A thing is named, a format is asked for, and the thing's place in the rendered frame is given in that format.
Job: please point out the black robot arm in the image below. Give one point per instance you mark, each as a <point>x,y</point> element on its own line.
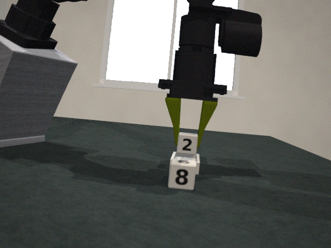
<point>29,24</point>

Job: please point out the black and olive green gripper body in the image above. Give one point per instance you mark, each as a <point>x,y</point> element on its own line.
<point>193,77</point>

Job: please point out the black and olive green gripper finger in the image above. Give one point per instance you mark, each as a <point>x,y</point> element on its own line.
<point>173,104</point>
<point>208,109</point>

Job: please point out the beige open-top tray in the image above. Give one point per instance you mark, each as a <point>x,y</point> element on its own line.
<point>176,155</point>

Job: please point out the white number cube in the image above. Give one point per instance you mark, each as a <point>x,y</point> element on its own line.
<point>182,174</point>
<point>187,143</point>

